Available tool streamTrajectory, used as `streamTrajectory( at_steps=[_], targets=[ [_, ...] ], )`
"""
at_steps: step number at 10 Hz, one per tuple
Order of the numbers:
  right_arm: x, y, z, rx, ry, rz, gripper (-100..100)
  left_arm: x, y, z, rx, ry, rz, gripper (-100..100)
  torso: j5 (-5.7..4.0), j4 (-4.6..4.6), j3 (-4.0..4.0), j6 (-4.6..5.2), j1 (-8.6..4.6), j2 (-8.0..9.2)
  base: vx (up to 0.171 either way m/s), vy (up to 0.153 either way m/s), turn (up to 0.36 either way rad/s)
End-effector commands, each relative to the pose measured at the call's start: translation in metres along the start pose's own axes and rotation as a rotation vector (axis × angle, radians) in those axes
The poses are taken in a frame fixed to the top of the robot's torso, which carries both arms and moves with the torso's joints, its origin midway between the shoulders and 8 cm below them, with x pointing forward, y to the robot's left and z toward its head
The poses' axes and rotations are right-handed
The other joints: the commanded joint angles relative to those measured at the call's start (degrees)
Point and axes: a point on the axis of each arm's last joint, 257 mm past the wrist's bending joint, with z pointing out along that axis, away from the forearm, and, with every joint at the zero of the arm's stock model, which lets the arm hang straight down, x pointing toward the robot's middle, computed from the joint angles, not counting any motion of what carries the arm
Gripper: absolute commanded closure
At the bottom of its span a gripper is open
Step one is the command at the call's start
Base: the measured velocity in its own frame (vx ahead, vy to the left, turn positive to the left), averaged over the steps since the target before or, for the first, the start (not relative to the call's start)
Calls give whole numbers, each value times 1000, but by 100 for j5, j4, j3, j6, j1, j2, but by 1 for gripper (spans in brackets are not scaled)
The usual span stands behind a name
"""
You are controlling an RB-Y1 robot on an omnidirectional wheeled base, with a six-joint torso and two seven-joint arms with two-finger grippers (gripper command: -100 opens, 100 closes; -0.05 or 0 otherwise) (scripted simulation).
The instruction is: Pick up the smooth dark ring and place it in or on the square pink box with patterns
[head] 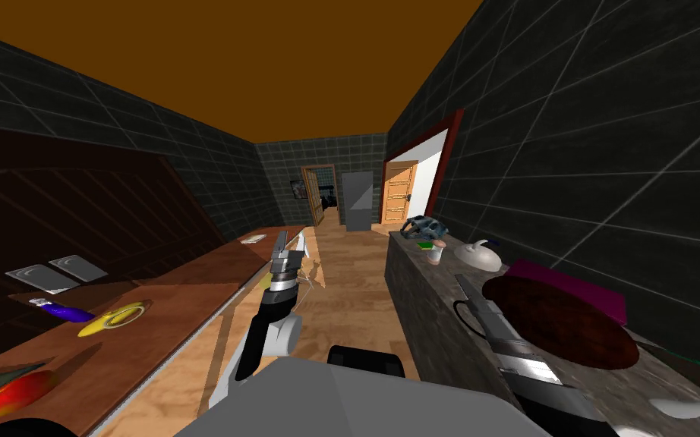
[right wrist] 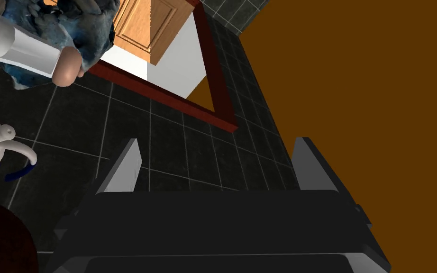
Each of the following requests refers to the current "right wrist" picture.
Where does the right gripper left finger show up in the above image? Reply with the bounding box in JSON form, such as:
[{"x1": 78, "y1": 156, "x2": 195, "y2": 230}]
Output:
[{"x1": 85, "y1": 137, "x2": 143, "y2": 195}]

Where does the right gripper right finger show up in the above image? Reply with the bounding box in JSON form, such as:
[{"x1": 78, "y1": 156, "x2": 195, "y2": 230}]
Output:
[{"x1": 290, "y1": 136, "x2": 355, "y2": 199}]

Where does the light wooden cabinet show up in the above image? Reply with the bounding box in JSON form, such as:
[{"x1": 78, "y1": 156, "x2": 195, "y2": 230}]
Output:
[{"x1": 112, "y1": 0, "x2": 196, "y2": 66}]

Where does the blue grey crumpled lump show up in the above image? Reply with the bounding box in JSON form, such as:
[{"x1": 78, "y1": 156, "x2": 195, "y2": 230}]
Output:
[{"x1": 0, "y1": 0, "x2": 121, "y2": 91}]

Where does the white cylinder with tan end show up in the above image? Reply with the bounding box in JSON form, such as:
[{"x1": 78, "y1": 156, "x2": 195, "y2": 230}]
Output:
[{"x1": 0, "y1": 8, "x2": 83, "y2": 88}]

